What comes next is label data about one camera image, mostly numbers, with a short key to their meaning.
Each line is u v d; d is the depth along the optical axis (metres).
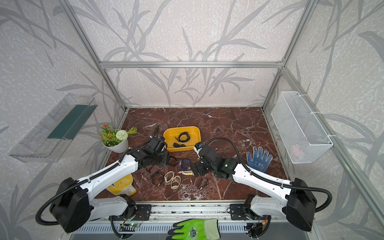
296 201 0.39
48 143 0.64
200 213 0.75
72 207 0.40
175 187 0.81
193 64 0.96
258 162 0.91
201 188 0.80
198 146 0.69
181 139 1.01
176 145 0.96
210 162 0.58
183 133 1.02
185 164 0.91
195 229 0.68
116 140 0.87
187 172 0.86
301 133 0.63
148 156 0.61
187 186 0.82
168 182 0.83
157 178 0.84
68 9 0.71
